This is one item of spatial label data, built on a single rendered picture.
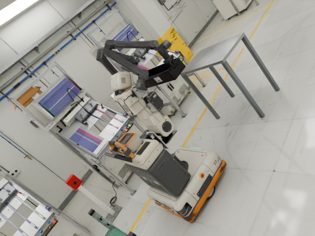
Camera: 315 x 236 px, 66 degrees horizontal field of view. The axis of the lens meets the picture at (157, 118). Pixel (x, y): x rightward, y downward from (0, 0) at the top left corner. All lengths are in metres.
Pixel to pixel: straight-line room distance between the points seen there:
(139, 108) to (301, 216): 1.45
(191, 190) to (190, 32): 5.75
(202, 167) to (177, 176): 0.27
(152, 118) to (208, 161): 0.66
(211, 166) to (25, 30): 4.27
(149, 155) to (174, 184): 0.36
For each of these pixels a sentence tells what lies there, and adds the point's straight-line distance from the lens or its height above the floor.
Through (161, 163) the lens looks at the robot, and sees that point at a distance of 2.09.
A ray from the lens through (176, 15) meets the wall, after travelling 7.33.
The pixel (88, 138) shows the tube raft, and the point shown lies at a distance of 3.34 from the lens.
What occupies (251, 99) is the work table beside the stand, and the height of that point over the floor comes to 0.26.
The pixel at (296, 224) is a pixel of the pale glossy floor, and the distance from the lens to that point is 1.97.
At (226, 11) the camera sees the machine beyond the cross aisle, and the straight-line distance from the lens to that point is 6.90.
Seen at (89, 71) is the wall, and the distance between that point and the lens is 5.43.
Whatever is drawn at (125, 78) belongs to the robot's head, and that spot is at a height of 1.31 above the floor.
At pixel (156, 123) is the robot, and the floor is 0.83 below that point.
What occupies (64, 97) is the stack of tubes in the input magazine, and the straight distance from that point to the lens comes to 3.58.
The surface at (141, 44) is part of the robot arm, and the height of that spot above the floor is 1.43.
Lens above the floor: 1.62
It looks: 20 degrees down
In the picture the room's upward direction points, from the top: 43 degrees counter-clockwise
